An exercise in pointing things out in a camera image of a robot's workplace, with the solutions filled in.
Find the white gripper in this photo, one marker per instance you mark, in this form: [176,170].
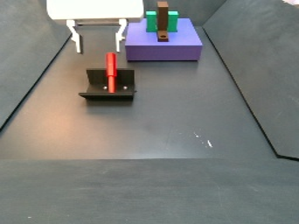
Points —
[95,9]

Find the red peg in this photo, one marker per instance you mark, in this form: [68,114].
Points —
[111,72]

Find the purple base board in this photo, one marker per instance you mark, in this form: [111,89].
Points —
[144,48]

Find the green block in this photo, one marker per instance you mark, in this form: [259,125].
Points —
[172,21]
[151,21]

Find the brown L-shaped block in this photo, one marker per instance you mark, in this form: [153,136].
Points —
[161,21]

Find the black angle bracket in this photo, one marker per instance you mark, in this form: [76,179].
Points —
[97,91]

